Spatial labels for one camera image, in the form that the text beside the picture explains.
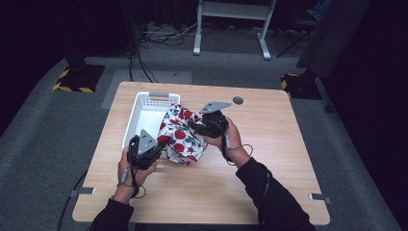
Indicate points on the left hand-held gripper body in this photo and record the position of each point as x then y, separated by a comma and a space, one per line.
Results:
144, 147

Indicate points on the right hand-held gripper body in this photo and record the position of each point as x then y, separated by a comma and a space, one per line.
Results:
216, 125

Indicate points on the white red floral shirt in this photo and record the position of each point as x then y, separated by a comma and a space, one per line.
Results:
181, 138

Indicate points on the white plastic basket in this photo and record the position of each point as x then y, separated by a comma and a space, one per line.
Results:
146, 112

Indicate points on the person's right hand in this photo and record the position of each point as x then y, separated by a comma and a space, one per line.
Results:
232, 141

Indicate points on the person's left hand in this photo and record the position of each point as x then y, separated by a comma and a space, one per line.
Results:
130, 179

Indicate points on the grey round table grommet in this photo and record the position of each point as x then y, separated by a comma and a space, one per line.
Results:
238, 100

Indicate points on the black yellow striped stand base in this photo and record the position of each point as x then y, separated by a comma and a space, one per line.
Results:
301, 86
80, 78

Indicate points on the black tripod legs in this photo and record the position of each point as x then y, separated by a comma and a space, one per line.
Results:
295, 41

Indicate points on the grey hanging panel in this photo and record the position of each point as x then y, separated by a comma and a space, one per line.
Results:
333, 35

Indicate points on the grey metal table bracket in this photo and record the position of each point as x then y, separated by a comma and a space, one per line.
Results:
319, 197
84, 191

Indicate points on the white desk frame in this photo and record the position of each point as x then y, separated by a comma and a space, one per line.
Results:
234, 9

